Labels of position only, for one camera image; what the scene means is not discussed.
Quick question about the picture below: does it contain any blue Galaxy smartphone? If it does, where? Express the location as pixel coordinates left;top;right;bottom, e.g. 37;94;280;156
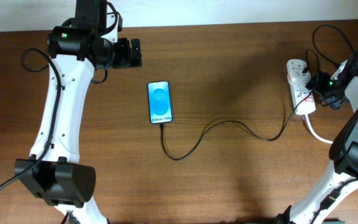
147;81;173;124

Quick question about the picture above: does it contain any black USB charging cable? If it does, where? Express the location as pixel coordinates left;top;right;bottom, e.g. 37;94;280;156
159;49;321;162

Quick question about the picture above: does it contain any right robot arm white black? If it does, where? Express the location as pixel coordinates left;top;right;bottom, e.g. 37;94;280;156
274;52;358;223

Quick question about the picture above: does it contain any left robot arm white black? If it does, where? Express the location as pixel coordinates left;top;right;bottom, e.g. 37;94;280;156
14;1;142;223

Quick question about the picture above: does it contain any white USB charger adapter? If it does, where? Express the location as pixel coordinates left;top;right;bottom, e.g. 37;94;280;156
287;67;311;85

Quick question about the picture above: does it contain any white power strip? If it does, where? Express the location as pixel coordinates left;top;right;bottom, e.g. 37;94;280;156
287;59;316;116

